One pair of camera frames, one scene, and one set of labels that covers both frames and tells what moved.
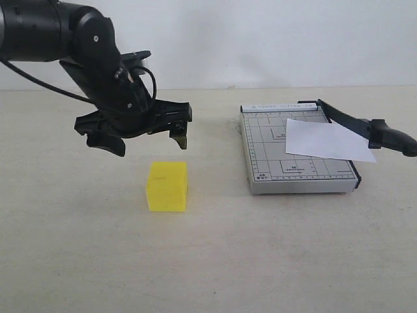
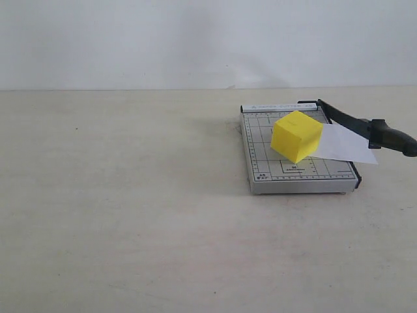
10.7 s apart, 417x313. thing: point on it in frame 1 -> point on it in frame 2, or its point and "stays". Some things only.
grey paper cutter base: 270,171 stays
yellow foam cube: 167,186 -> 296,136
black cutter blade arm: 376,131 stays
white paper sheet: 324,138 stays
